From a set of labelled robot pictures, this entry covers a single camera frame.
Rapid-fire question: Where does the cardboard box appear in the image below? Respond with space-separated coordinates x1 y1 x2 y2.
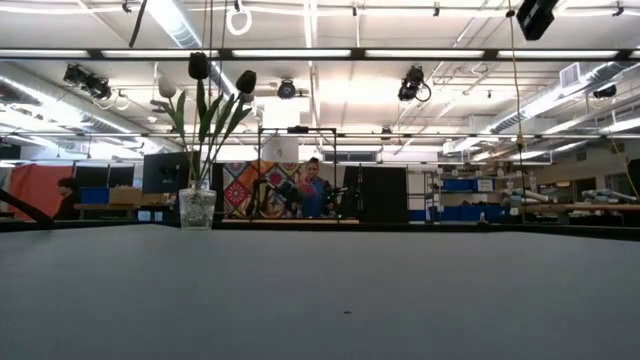
108 186 144 206

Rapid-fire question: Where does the black curved cable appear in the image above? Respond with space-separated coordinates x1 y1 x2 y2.
128 0 150 49

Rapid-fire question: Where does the black monitor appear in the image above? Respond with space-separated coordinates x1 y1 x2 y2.
142 151 201 195

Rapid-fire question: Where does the tall black panel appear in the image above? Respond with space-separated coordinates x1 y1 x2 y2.
343 165 409 224

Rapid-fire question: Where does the round black ceiling camera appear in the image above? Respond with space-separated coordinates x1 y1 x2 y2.
276 78 298 101

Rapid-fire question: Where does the white hanging box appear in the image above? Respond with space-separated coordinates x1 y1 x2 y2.
261 136 300 164

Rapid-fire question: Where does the black ceiling camera with cable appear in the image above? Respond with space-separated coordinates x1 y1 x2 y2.
397 64 433 104

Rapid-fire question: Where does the clear glass vase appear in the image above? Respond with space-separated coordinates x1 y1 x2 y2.
178 180 218 232

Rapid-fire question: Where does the pink tulip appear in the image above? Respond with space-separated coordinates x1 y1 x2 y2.
199 69 258 186

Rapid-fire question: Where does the yellow hanging cord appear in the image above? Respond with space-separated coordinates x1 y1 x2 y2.
505 0 527 224

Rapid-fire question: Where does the thin black ceiling rail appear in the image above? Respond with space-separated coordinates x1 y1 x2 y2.
0 131 640 141

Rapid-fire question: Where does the black frame bar with lights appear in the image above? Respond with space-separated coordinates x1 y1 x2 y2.
0 47 640 63

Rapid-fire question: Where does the blue table mat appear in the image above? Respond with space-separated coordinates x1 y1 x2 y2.
0 223 640 360

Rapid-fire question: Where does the red artificial tulip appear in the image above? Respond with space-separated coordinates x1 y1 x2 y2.
187 51 211 186

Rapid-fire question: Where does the silver ventilation duct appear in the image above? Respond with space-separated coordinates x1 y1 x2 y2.
0 60 181 151
442 60 640 156

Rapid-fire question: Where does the distant wooden work table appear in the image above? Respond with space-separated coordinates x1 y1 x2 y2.
519 201 640 226

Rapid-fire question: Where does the black stand frame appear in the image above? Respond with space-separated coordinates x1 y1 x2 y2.
256 124 338 221

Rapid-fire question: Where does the white cable ring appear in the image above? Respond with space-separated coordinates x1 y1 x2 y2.
225 3 254 37

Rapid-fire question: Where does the colourful patterned quilt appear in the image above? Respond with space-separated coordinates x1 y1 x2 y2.
222 160 304 220

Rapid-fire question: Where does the orange-red curtain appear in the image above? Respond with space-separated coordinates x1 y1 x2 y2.
5 163 77 220

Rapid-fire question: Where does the person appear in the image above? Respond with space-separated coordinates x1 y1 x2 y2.
298 156 329 219
52 177 82 221

